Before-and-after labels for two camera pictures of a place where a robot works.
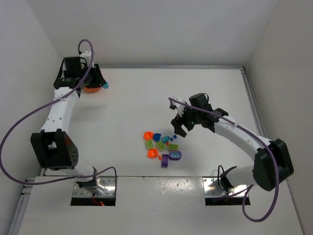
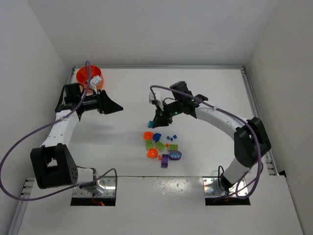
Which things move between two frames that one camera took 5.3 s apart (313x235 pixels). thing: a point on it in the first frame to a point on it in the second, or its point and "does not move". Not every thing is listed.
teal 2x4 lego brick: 165,139 to 150,124
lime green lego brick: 160,145 does not move
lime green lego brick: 173,147 does not move
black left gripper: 97,78 to 100,102
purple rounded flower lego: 175,155 does not move
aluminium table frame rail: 258,122 does not move
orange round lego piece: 152,153 does not move
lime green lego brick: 149,144 does not move
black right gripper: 184,120 to 162,114
